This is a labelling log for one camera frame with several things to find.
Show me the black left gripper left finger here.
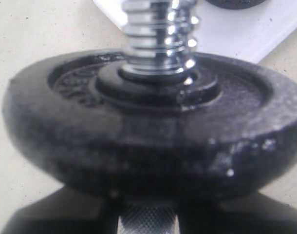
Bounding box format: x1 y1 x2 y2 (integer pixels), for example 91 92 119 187
1 187 119 234

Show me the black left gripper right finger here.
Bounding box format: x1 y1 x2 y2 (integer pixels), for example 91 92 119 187
179 192 297 234

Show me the black weight plate end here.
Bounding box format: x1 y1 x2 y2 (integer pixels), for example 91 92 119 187
2 51 297 200

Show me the chrome threaded dumbbell bar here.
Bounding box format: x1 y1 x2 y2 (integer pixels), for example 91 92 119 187
117 0 199 234

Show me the black weight plate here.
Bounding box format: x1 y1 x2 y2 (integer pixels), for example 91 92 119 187
207 0 265 10

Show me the white rectangular plastic tray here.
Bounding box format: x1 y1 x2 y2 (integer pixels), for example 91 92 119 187
95 0 297 63

